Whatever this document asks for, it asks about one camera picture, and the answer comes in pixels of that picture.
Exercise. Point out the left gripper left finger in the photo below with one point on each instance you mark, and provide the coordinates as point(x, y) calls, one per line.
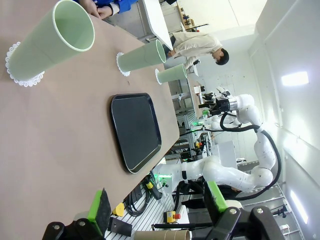
point(98, 212)

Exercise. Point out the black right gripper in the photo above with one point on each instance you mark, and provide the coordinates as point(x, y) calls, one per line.
point(223, 105)

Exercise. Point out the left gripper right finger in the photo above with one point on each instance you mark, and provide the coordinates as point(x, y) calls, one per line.
point(217, 200)

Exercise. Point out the pale green plastic cup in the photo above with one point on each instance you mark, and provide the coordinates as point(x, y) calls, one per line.
point(140, 58)
point(45, 45)
point(172, 73)

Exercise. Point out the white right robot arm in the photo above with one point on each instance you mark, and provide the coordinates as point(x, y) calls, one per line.
point(225, 175)

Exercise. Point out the person's left forearm blue sleeve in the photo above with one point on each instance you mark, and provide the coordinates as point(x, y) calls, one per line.
point(122, 6)

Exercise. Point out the person's left hand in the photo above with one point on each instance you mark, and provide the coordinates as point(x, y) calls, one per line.
point(105, 12)

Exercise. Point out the person's right hand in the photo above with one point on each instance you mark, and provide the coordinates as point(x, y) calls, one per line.
point(91, 6)

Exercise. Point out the small yellow block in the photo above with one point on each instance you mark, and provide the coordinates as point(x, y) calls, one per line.
point(118, 209)

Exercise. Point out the workbench with lab equipment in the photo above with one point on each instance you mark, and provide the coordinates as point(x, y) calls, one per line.
point(197, 90)

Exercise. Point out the black flat box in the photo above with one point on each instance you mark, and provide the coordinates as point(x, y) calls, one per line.
point(120, 226)

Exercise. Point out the white cabinet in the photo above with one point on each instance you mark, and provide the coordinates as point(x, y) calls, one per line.
point(226, 152)

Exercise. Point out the black rod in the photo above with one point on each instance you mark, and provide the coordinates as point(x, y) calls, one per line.
point(175, 225)

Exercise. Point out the yellow emergency stop button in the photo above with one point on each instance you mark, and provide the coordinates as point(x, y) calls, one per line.
point(170, 216)

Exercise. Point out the brown cardboard tube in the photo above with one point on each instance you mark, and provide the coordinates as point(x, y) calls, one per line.
point(162, 235)

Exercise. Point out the person in cream jacket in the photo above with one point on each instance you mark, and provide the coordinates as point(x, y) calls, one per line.
point(195, 43)

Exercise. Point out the black plastic tray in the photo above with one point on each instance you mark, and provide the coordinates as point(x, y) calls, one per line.
point(135, 130)

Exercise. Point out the ceiling light panel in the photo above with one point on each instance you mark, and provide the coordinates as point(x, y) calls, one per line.
point(295, 78)
point(298, 206)

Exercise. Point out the wooden shelf with items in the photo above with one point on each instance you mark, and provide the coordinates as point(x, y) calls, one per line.
point(187, 20)

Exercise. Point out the white table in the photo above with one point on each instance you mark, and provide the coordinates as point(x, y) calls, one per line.
point(157, 20)

